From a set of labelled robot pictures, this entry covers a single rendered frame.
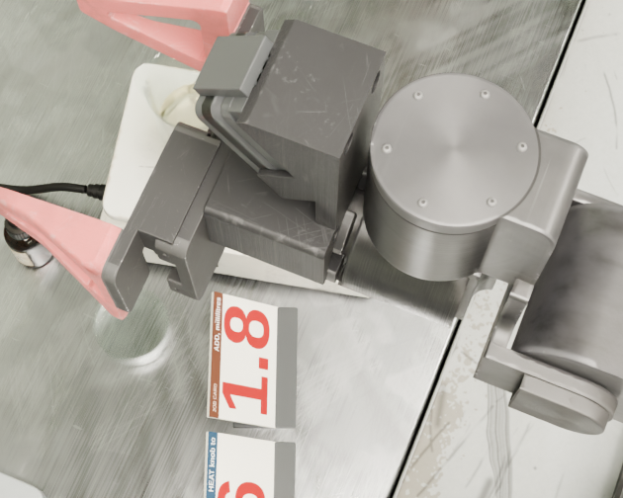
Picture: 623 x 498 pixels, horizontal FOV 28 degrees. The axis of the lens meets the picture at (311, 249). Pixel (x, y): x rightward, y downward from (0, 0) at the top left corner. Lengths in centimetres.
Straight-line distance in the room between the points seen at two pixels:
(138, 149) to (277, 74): 46
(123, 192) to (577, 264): 44
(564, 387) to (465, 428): 43
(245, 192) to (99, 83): 53
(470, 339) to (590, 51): 26
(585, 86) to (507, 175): 60
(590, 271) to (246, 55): 16
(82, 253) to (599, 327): 20
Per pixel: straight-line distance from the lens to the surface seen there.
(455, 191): 41
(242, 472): 87
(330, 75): 42
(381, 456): 90
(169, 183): 48
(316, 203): 45
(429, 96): 43
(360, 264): 49
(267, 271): 89
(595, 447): 92
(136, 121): 88
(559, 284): 49
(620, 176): 99
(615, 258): 49
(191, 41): 57
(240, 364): 88
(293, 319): 91
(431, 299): 49
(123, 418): 91
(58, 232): 49
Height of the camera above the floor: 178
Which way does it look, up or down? 71 degrees down
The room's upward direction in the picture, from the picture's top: 2 degrees clockwise
